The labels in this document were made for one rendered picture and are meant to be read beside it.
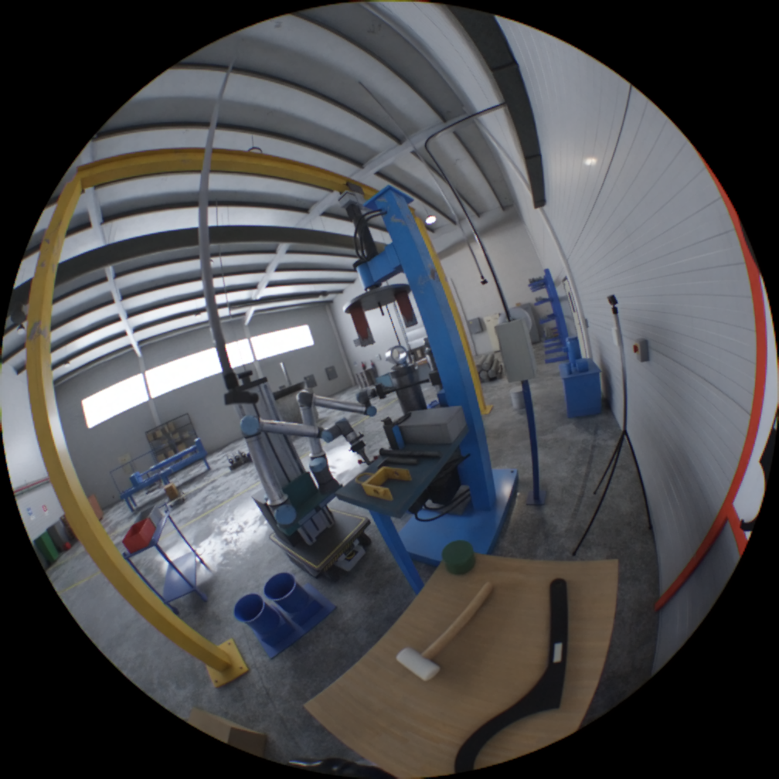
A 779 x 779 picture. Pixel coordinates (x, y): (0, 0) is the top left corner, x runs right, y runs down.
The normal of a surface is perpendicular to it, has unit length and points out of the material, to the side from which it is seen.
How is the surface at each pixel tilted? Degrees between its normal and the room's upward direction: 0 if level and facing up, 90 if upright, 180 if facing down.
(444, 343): 90
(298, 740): 0
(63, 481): 90
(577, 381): 90
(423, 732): 0
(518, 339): 90
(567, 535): 0
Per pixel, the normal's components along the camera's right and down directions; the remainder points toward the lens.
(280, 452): 0.79, -0.18
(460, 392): -0.59, 0.33
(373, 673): -0.32, -0.94
